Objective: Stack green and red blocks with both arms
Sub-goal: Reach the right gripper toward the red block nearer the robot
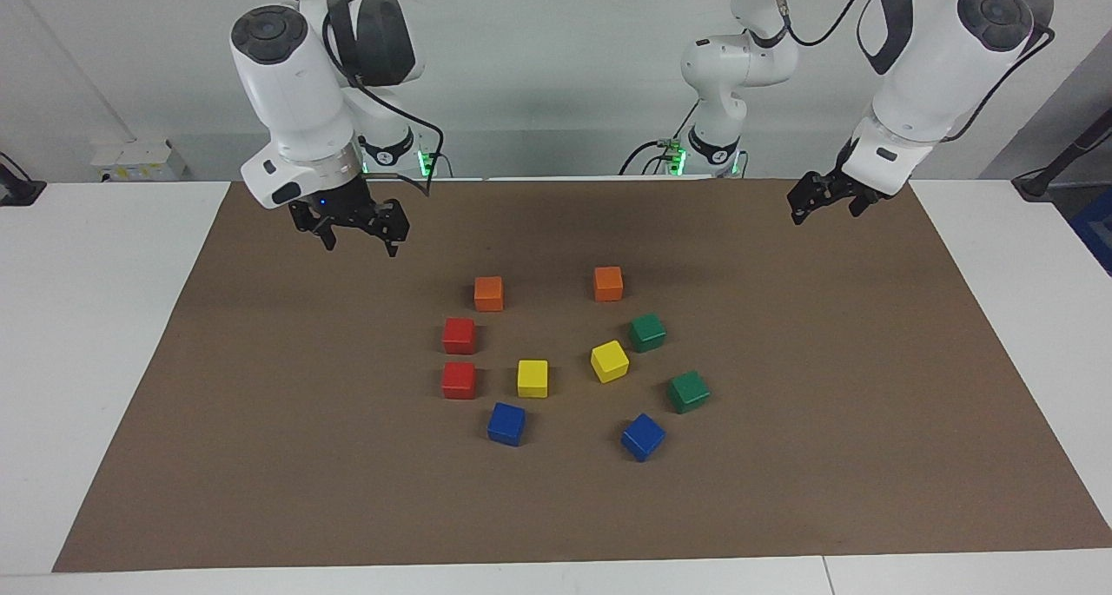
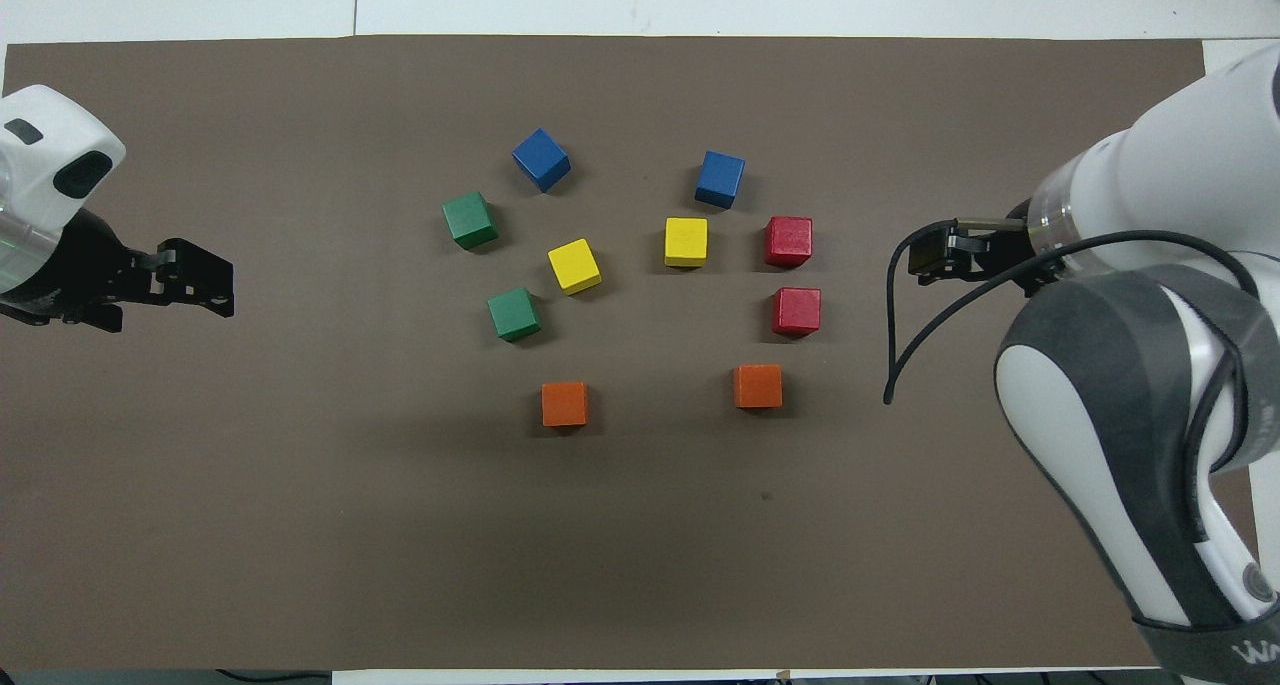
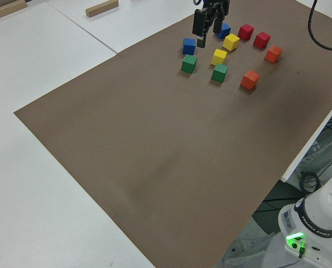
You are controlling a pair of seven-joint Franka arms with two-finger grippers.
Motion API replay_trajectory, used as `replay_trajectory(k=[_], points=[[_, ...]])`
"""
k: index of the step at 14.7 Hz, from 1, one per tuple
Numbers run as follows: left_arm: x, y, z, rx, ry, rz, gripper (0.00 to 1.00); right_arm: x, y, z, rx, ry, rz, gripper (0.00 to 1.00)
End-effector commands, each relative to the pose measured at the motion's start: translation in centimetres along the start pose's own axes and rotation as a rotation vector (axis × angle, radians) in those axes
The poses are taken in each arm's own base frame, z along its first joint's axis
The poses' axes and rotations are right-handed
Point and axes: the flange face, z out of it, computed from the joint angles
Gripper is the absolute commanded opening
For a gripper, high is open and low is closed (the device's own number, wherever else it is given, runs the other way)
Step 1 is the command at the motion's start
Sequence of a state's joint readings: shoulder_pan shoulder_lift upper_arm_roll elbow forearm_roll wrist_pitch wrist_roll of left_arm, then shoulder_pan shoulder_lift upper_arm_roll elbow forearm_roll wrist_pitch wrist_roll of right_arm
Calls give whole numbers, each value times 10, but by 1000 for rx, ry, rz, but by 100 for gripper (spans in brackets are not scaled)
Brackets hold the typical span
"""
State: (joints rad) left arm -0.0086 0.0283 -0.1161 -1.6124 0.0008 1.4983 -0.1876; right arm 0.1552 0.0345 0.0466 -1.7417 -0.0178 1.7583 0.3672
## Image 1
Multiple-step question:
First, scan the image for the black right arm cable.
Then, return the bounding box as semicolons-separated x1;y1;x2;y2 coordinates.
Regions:
321;0;446;198

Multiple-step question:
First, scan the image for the blue crate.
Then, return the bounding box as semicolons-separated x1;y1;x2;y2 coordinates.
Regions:
1070;187;1112;276

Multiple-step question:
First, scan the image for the brown table mat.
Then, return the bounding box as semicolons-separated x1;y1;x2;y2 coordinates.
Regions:
52;178;1112;573

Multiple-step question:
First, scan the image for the black stand with pole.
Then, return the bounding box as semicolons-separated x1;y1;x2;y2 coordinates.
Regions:
1012;109;1112;202

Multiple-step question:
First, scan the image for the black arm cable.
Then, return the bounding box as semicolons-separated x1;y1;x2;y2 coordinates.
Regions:
734;0;1056;142
321;0;446;198

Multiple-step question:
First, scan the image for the blue wooden cube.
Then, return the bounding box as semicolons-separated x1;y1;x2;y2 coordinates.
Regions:
620;413;667;463
486;402;527;447

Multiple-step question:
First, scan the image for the red wooden cube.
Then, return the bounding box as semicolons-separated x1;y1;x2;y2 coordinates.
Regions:
441;317;477;355
441;361;478;400

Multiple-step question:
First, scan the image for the black base cable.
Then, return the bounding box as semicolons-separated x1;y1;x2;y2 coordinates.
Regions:
619;100;700;176

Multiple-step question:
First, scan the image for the white power strip box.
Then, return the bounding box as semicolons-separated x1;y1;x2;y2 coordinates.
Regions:
91;139;188;182

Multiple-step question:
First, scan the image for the green wooden cube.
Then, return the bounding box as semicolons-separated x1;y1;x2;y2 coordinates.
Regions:
666;370;712;415
627;313;668;354

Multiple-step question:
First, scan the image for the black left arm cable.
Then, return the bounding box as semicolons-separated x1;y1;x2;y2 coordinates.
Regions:
734;0;1056;142

